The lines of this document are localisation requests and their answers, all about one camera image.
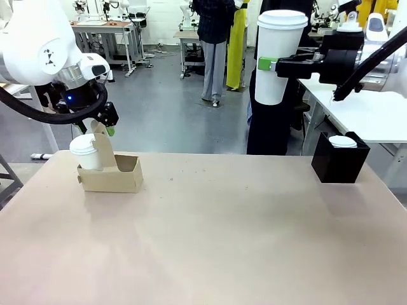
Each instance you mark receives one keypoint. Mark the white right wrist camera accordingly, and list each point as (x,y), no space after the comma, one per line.
(349,23)

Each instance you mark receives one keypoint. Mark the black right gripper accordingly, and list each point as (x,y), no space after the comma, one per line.
(341,57)

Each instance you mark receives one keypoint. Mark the black square box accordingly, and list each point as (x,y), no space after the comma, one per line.
(338,165)

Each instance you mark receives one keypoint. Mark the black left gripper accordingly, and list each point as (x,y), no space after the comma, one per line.
(79,97)

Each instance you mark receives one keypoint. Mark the small white lidded paper cup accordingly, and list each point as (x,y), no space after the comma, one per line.
(86,154)

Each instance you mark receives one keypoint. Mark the large white side table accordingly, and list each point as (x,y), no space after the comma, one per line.
(359,111)

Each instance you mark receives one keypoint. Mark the small grey background table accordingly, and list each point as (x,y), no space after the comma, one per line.
(189,47)

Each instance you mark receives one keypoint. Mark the tall white lidded paper cup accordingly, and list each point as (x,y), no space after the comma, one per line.
(273,47)

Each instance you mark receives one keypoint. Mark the white lidded cup in box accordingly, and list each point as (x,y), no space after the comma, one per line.
(342,141)

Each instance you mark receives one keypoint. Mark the yellow hanging garment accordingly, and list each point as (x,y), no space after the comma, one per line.
(237,47)

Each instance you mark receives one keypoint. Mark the person in dark plaid shirt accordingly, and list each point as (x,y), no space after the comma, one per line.
(213,47)

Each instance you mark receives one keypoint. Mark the grey metal frame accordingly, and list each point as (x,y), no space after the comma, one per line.
(9,181)

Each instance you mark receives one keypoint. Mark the person in yellow raincoat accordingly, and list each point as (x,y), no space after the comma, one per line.
(378,8)

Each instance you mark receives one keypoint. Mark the grey background workbench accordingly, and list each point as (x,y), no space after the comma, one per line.
(108,31)

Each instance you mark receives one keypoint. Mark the black chair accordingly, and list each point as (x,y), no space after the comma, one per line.
(300,112)

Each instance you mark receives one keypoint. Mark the brown cardboard cup carrier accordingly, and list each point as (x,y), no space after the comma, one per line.
(111,179)

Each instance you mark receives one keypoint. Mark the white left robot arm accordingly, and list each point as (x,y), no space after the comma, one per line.
(31,41)

